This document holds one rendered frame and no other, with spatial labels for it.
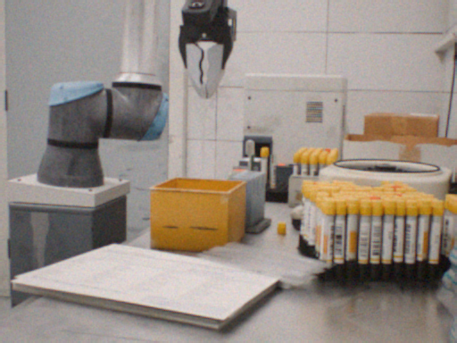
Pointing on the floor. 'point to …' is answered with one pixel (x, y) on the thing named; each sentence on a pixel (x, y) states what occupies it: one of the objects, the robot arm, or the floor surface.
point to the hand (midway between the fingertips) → (204, 90)
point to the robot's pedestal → (60, 235)
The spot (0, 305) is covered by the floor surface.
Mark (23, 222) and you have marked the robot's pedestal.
